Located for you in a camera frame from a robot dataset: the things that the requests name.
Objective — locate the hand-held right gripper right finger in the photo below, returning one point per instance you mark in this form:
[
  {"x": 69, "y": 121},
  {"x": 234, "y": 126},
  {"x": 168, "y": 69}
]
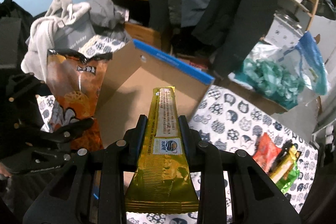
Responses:
[{"x": 187, "y": 134}]

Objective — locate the black hanging jacket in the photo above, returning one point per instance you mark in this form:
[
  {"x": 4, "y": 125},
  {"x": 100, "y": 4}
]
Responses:
[{"x": 241, "y": 3}]

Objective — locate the green snack packet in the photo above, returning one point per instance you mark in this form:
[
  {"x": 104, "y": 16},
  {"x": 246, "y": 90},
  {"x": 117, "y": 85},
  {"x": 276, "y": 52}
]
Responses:
[{"x": 288, "y": 179}]

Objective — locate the white shoe rack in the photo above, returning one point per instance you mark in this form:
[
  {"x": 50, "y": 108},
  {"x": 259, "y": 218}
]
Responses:
[{"x": 324, "y": 132}]

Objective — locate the gold snack bar packet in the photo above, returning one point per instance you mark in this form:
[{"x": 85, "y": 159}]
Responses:
[{"x": 162, "y": 161}]

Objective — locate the plastic bag of teal packets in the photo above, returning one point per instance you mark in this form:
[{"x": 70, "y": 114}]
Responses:
[{"x": 267, "y": 77}]

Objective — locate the light grey hoodie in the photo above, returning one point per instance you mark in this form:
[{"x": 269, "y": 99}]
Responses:
[{"x": 39, "y": 29}]

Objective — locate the red snack packet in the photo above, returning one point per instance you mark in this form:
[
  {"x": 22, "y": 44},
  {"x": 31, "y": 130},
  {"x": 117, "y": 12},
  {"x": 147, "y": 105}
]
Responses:
[{"x": 266, "y": 153}]

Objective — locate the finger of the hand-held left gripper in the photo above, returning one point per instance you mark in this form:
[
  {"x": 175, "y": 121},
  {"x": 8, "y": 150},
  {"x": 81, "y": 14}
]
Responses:
[
  {"x": 71, "y": 132},
  {"x": 26, "y": 87}
]

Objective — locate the small cardboard box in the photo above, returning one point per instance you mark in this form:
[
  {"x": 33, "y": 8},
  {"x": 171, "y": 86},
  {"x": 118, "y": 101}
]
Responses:
[{"x": 143, "y": 33}]

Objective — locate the orange snack bag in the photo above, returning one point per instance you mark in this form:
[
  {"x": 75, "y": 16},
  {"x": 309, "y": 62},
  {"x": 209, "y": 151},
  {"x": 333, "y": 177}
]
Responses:
[{"x": 71, "y": 87}]

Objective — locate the blue zip bag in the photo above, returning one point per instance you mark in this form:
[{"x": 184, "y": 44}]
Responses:
[{"x": 313, "y": 61}]

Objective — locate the grey fabric bag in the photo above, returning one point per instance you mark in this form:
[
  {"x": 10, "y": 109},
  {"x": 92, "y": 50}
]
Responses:
[{"x": 71, "y": 35}]

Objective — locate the cardboard box with blue edges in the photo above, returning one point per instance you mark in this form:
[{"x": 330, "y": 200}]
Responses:
[{"x": 126, "y": 98}]

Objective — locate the white patterned box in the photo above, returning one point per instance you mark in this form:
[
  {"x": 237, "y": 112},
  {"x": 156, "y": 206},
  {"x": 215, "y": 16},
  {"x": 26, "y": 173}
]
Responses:
[{"x": 281, "y": 29}]

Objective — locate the dark grey garment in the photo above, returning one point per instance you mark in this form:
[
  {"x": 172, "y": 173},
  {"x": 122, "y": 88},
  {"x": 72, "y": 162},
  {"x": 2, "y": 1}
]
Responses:
[{"x": 107, "y": 14}]

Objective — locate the cat print cloth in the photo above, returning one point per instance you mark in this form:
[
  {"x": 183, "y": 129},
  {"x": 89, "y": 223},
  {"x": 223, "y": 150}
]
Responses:
[{"x": 236, "y": 119}]

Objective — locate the black yellow snack packet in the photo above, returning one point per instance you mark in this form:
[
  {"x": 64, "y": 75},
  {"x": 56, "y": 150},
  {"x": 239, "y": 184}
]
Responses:
[{"x": 287, "y": 151}]

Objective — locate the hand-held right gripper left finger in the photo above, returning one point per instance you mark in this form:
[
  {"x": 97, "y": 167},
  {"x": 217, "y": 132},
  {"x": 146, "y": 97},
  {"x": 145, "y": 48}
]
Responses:
[{"x": 136, "y": 134}]

